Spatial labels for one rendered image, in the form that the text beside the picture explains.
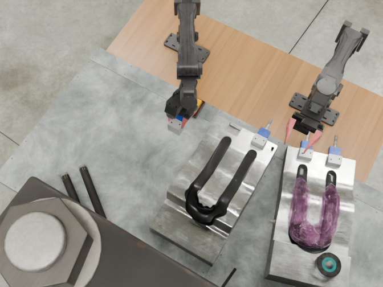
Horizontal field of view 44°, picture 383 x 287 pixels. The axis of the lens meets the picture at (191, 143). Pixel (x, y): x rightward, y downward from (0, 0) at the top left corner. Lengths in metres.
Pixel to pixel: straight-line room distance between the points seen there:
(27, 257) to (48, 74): 2.63
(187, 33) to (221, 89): 0.45
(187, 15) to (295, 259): 0.89
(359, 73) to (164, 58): 1.48
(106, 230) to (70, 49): 2.67
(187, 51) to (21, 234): 1.18
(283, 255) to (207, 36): 1.01
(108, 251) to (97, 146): 1.39
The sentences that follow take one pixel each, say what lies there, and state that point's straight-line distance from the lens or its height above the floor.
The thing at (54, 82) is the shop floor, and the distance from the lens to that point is 3.04.
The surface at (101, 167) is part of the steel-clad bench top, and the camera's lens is 1.86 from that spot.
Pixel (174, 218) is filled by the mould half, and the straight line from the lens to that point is 1.70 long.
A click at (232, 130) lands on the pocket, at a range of 1.83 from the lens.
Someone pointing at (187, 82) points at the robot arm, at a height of 1.16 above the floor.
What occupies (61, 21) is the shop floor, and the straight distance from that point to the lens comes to 3.29.
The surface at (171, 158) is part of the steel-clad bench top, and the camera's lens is 1.84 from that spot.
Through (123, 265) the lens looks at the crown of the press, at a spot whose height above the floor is 2.01.
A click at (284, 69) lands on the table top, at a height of 0.80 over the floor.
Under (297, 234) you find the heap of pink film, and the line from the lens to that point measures 1.70.
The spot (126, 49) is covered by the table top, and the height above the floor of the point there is 0.80.
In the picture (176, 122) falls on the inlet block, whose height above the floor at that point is 0.96.
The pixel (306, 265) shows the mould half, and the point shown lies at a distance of 1.67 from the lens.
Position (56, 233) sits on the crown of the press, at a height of 2.06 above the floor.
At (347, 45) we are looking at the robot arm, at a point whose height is 1.23.
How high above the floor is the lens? 2.51
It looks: 66 degrees down
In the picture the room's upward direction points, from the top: 1 degrees clockwise
